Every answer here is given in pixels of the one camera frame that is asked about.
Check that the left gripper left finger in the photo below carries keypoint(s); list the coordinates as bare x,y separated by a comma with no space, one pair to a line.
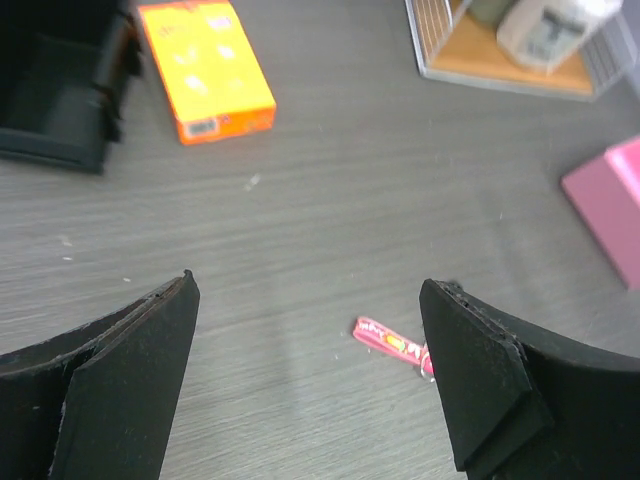
98,401

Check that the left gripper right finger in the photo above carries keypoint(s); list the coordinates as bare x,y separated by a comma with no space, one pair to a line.
523,402

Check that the pink strap keyring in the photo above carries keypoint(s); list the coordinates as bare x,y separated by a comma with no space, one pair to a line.
381,338

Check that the pink plastic tray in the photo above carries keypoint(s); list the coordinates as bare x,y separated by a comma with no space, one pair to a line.
605,193

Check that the orange cardboard box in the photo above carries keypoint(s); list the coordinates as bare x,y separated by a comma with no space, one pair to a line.
214,83

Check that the black plastic bin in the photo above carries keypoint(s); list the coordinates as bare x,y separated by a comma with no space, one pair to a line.
64,70

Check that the white paper roll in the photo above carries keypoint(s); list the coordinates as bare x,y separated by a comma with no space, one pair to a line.
541,35

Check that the white wire wooden shelf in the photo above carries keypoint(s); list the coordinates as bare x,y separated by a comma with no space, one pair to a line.
450,46

